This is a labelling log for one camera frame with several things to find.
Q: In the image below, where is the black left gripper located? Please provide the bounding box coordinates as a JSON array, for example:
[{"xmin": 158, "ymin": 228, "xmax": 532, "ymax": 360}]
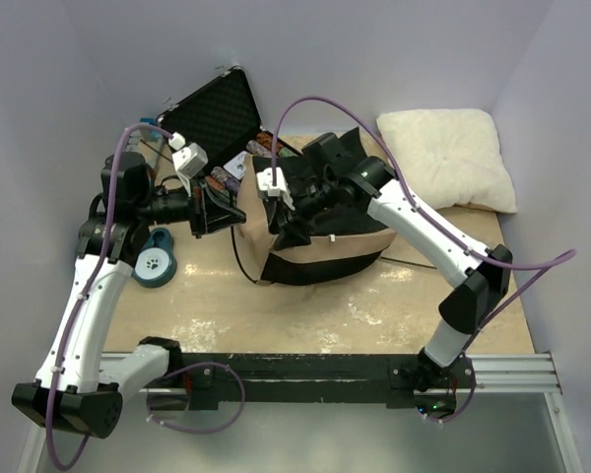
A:
[{"xmin": 139, "ymin": 169, "xmax": 247, "ymax": 237}]

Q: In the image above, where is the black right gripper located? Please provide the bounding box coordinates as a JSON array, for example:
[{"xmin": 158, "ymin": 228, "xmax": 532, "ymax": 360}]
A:
[{"xmin": 271, "ymin": 174, "xmax": 340, "ymax": 251}]

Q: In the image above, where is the beige fabric pet tent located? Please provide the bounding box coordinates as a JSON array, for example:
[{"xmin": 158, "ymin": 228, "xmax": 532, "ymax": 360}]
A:
[{"xmin": 237, "ymin": 155, "xmax": 396, "ymax": 286}]

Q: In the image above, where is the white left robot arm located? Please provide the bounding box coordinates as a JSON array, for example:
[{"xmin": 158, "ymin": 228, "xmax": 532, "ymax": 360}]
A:
[{"xmin": 12, "ymin": 152, "xmax": 246, "ymax": 439}]

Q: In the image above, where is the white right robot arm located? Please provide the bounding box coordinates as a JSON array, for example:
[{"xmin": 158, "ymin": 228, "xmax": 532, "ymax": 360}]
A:
[{"xmin": 255, "ymin": 133, "xmax": 512, "ymax": 390}]

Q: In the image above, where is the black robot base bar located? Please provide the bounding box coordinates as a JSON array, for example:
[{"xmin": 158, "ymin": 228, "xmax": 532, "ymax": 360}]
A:
[{"xmin": 147, "ymin": 353, "xmax": 476, "ymax": 410}]

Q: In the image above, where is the teal double pet bowl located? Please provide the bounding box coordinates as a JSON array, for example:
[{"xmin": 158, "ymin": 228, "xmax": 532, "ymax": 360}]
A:
[{"xmin": 132, "ymin": 228, "xmax": 177, "ymax": 289}]

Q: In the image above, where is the purple poker chip roll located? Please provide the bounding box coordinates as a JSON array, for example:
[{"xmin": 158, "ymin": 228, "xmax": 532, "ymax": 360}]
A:
[{"xmin": 211, "ymin": 167, "xmax": 240, "ymax": 194}]

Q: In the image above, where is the white playing card deck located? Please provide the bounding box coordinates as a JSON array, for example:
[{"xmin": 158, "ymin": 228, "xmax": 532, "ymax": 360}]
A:
[{"xmin": 224, "ymin": 151, "xmax": 248, "ymax": 180}]

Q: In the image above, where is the red poker chip roll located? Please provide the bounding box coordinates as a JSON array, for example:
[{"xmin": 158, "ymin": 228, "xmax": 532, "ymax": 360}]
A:
[{"xmin": 246, "ymin": 131, "xmax": 273, "ymax": 157}]

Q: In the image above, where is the black poker chip case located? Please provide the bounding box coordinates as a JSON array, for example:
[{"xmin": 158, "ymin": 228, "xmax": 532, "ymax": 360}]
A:
[{"xmin": 156, "ymin": 66, "xmax": 301, "ymax": 198}]

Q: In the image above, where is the orange and teal toy block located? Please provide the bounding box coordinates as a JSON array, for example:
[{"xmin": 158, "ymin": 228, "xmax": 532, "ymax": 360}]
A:
[{"xmin": 138, "ymin": 116, "xmax": 164, "ymax": 144}]

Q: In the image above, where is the white fluffy pillow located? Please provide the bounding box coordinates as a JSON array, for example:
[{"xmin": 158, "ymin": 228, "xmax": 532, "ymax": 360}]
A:
[{"xmin": 376, "ymin": 108, "xmax": 517, "ymax": 214}]

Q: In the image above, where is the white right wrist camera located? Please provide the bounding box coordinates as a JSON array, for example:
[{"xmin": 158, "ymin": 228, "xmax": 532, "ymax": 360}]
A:
[{"xmin": 256, "ymin": 168, "xmax": 295, "ymax": 210}]

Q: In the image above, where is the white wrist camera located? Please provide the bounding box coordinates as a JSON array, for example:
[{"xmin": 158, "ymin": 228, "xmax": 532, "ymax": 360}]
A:
[
  {"xmin": 256, "ymin": 168, "xmax": 295, "ymax": 210},
  {"xmin": 168, "ymin": 132, "xmax": 209, "ymax": 194}
]

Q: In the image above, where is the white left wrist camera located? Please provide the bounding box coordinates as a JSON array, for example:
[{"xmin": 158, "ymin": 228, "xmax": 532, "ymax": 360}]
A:
[{"xmin": 168, "ymin": 132, "xmax": 209, "ymax": 194}]

